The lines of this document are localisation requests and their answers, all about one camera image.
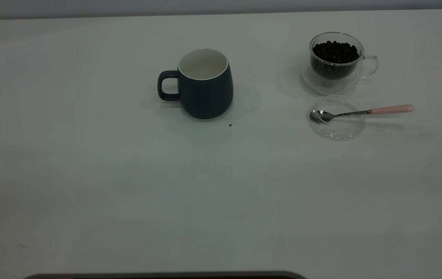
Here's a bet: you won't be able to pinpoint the dark grey ceramic mug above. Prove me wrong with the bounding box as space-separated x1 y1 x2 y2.
157 48 234 119

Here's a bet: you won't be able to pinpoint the metal spoon with pink handle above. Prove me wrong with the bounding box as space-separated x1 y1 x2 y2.
310 104 414 125

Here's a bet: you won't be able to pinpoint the clear glass round lid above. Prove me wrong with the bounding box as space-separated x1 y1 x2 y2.
308 96 366 141

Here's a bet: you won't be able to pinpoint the dark coffee beans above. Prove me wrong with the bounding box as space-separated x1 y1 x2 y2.
312 40 360 80

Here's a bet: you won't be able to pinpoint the clear glass handled cup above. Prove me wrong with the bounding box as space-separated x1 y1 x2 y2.
302 32 379 95

